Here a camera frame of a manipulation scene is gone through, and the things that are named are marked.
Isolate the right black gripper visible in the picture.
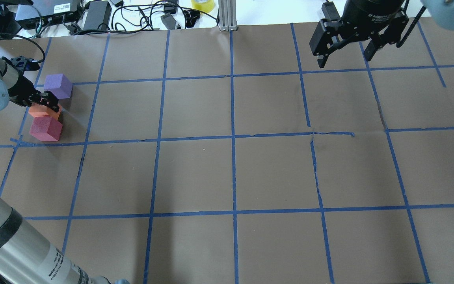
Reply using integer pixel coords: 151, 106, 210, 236
309, 0, 409, 69

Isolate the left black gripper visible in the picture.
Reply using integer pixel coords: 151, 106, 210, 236
8, 73, 60, 113

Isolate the orange foam block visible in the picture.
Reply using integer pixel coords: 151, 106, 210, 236
28, 103, 62, 121

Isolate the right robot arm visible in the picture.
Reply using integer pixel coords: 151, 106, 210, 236
309, 0, 454, 68

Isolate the purple foam block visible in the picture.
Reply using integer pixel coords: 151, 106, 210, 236
43, 74, 73, 99

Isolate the pink foam block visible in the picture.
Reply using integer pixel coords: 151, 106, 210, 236
29, 116, 63, 142

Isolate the large black power brick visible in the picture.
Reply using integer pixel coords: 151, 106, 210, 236
83, 0, 112, 31

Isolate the yellow tape roll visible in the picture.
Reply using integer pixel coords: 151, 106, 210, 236
190, 0, 215, 13

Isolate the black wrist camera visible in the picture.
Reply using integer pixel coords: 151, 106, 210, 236
1, 56, 40, 73

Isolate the aluminium frame post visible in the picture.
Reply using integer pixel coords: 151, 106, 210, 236
218, 0, 238, 31

